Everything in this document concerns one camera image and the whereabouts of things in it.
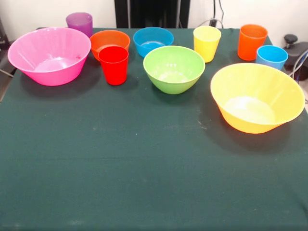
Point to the blue plastic cup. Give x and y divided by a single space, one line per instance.
272 59

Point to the purple plastic cup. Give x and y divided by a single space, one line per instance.
79 22

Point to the dark green tablecloth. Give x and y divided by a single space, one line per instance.
144 168

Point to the orange plastic cup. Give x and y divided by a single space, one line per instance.
250 45

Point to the orange plastic bowl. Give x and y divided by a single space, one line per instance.
108 38

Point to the green plastic bowl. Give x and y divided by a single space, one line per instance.
173 84

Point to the yellow plastic cup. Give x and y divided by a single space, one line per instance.
207 48

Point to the blue plastic bowl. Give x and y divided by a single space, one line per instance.
149 36

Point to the pink plastic bowl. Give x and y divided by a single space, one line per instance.
48 48

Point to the yellow plastic bowl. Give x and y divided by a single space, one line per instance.
255 84

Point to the red plastic cup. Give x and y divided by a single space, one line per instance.
113 69

